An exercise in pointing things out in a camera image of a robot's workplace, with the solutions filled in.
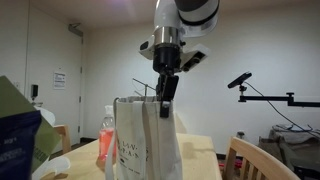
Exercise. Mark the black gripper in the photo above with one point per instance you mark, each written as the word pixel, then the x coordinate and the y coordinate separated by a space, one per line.
pixel 166 62

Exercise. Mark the white canvas tote bag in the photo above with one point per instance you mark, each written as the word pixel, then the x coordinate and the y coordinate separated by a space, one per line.
pixel 146 144

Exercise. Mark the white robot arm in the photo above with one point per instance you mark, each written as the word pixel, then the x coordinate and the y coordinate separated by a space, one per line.
pixel 175 20

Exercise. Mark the dark blue chip bag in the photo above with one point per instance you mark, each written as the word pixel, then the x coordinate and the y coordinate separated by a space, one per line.
pixel 17 140

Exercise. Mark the pink liquid soap bottle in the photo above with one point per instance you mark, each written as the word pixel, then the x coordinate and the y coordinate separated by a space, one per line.
pixel 106 148

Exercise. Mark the wooden chair right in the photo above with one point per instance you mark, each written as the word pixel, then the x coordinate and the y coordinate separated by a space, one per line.
pixel 257 164

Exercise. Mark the wooden chair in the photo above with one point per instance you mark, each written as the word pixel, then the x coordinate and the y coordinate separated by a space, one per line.
pixel 63 131
pixel 257 164

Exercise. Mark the wooden chair left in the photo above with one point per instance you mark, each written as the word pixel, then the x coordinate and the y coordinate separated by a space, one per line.
pixel 63 131

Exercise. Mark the white paper notice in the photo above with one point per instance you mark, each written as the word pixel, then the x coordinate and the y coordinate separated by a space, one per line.
pixel 59 81

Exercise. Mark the white door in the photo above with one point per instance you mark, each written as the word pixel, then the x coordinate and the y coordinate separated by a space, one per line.
pixel 54 64

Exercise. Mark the black door lock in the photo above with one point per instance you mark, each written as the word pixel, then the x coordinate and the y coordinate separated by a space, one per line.
pixel 34 91

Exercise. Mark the grey cluttered couch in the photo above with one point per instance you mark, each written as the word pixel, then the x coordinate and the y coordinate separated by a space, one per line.
pixel 297 148

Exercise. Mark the metal camera stand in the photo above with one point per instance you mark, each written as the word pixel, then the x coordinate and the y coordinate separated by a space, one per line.
pixel 146 88

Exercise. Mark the black camera on boom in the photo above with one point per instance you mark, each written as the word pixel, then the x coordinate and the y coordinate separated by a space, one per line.
pixel 239 80

